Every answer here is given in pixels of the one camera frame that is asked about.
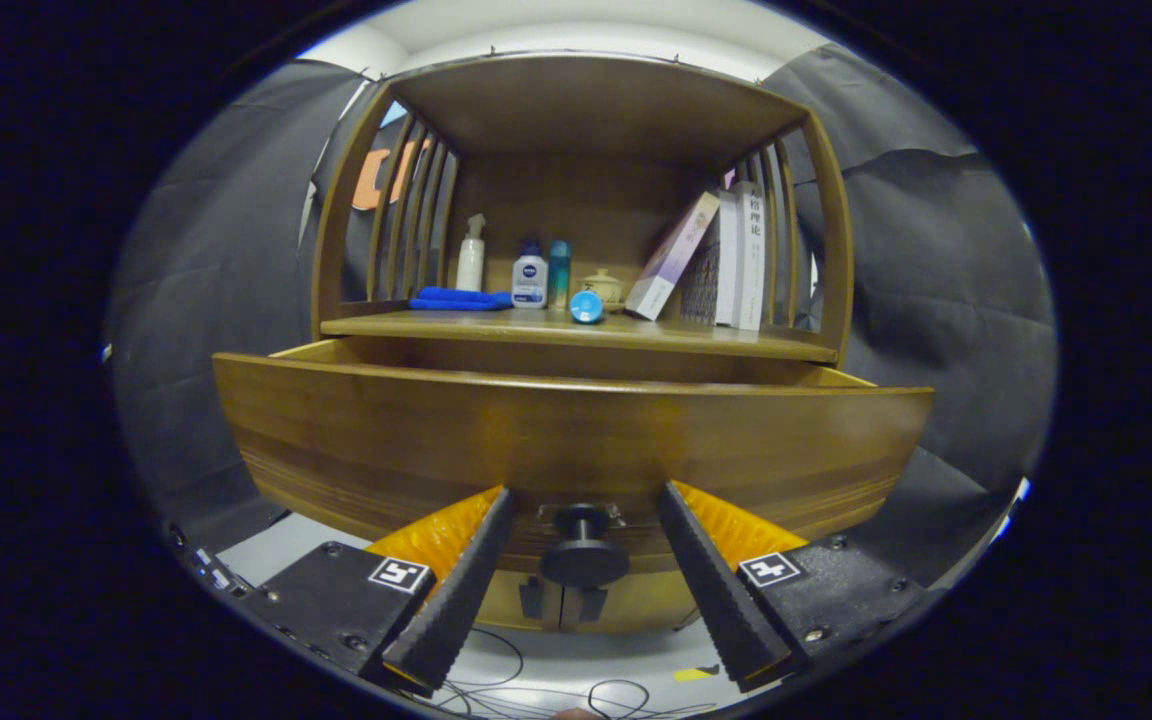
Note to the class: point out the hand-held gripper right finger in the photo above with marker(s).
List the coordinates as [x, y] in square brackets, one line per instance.
[721, 600]

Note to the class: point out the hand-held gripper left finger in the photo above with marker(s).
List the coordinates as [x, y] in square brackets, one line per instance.
[451, 610]

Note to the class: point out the black drawer knob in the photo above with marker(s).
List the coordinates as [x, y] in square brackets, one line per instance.
[583, 555]

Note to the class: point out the wooden drawer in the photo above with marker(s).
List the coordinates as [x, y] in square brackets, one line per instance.
[576, 440]

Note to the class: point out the blue white cosmetic tube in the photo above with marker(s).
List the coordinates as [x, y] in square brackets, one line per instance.
[587, 306]

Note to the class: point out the wooden cabinet door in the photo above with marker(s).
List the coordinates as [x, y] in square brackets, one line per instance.
[646, 605]
[502, 606]

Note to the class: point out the wooden countertop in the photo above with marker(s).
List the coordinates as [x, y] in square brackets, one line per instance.
[696, 335]

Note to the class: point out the wooden cabinet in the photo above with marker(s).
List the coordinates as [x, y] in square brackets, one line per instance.
[586, 110]

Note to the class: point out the yellow floor tape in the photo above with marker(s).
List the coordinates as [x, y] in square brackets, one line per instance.
[694, 674]

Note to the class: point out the black power strip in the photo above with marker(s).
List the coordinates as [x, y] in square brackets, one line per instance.
[201, 560]

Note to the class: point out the blue cloth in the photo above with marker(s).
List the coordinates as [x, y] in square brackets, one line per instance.
[461, 298]

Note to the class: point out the dark patterned book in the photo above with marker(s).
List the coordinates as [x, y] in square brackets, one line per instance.
[701, 285]

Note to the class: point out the lidded ceramic tea cup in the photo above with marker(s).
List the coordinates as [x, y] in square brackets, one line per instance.
[604, 287]

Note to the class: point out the white blue-capped lotion bottle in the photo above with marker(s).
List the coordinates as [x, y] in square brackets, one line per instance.
[529, 282]

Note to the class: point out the plain white book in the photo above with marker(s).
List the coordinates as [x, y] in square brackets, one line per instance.
[726, 260]

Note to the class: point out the white book with printed spine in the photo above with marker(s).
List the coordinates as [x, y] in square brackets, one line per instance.
[751, 258]

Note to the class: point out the purple white book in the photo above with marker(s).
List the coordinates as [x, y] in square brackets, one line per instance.
[671, 258]

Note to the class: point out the white spray bottle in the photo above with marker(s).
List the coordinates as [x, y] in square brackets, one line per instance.
[471, 262]

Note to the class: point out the teal bottle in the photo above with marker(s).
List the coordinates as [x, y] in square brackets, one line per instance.
[559, 272]

